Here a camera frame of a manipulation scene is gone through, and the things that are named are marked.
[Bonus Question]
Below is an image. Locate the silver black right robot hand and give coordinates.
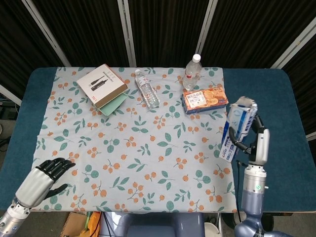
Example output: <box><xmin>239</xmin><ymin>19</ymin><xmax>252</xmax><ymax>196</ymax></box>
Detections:
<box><xmin>229</xmin><ymin>115</ymin><xmax>271</xmax><ymax>165</ymax></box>

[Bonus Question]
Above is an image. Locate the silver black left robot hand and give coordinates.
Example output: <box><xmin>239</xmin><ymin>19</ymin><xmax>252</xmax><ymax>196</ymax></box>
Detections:
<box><xmin>15</xmin><ymin>158</ymin><xmax>76</xmax><ymax>207</ymax></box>

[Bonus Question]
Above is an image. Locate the blue white toothpaste box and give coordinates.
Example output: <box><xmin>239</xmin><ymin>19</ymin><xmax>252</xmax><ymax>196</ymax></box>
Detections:
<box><xmin>219</xmin><ymin>96</ymin><xmax>258</xmax><ymax>163</ymax></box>

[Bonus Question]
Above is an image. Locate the orange blue biscuit box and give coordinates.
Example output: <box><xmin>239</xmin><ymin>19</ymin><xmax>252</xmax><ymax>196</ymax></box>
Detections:
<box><xmin>182</xmin><ymin>89</ymin><xmax>228</xmax><ymax>115</ymax></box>

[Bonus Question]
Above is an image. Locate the light green paper envelope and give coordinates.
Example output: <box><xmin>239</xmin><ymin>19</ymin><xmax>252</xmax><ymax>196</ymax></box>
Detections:
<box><xmin>100</xmin><ymin>92</ymin><xmax>129</xmax><ymax>116</ymax></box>

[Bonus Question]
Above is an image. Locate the teal table cover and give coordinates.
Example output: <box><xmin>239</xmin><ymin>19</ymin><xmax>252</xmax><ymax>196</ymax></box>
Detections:
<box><xmin>0</xmin><ymin>67</ymin><xmax>312</xmax><ymax>213</ymax></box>

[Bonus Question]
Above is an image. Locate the yellow orange bag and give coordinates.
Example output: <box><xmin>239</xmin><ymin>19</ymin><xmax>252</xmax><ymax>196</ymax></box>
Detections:
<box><xmin>83</xmin><ymin>212</ymin><xmax>102</xmax><ymax>237</ymax></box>

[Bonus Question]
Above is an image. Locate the tall red-label water bottle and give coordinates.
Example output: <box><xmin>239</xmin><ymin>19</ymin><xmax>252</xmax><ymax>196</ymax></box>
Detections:
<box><xmin>182</xmin><ymin>53</ymin><xmax>202</xmax><ymax>91</ymax></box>

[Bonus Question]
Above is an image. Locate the white bucket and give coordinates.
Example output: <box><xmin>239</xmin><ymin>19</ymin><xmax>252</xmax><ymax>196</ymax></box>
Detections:
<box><xmin>204</xmin><ymin>222</ymin><xmax>220</xmax><ymax>237</ymax></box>

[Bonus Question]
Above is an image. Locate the floral fruit print tablecloth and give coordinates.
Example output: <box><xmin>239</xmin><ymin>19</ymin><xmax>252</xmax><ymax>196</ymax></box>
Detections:
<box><xmin>20</xmin><ymin>66</ymin><xmax>237</xmax><ymax>213</ymax></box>

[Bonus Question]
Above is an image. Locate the blue-grey robot torso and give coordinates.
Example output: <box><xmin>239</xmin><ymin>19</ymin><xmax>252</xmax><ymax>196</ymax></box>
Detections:
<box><xmin>98</xmin><ymin>212</ymin><xmax>205</xmax><ymax>237</ymax></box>

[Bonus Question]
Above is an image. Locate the small clear water bottle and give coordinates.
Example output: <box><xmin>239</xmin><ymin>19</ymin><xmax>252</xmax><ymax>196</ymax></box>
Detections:
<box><xmin>134</xmin><ymin>69</ymin><xmax>160</xmax><ymax>109</ymax></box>

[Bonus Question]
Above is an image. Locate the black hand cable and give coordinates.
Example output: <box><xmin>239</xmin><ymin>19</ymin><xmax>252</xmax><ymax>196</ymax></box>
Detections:
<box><xmin>236</xmin><ymin>159</ymin><xmax>245</xmax><ymax>223</ymax></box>

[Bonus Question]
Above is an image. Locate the white partition frame post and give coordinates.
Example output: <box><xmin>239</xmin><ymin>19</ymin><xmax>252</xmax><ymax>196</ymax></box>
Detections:
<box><xmin>270</xmin><ymin>17</ymin><xmax>316</xmax><ymax>69</ymax></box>
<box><xmin>196</xmin><ymin>0</ymin><xmax>218</xmax><ymax>56</ymax></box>
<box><xmin>22</xmin><ymin>0</ymin><xmax>71</xmax><ymax>67</ymax></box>
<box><xmin>118</xmin><ymin>0</ymin><xmax>137</xmax><ymax>67</ymax></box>

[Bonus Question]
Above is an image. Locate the white cable product box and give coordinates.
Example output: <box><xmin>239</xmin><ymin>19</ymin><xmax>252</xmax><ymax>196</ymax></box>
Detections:
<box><xmin>76</xmin><ymin>64</ymin><xmax>128</xmax><ymax>109</ymax></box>

